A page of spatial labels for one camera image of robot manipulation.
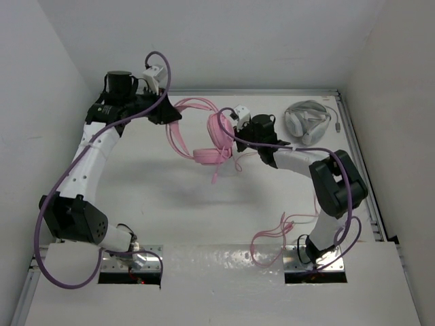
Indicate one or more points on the pink headphones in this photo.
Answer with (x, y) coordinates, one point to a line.
(218, 127)

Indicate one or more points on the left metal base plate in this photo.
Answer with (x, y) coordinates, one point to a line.
(146, 260)

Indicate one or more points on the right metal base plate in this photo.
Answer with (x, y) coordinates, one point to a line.
(296, 260)

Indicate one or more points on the metal base plate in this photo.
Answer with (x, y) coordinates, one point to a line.
(296, 260)
(146, 260)

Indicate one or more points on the white front board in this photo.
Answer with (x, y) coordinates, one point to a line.
(218, 285)

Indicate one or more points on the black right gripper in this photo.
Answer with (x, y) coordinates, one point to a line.
(247, 125)

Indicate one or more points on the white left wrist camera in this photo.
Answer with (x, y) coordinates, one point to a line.
(153, 75)

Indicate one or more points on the white grey headphones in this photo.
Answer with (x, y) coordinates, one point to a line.
(307, 121)

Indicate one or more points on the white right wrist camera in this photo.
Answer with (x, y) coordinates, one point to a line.
(243, 116)

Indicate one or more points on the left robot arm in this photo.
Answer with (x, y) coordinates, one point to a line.
(70, 213)

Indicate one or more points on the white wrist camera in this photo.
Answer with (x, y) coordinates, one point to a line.
(243, 116)
(153, 75)

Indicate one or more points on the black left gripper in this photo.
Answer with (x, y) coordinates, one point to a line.
(165, 113)

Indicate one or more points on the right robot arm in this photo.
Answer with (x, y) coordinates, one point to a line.
(338, 186)

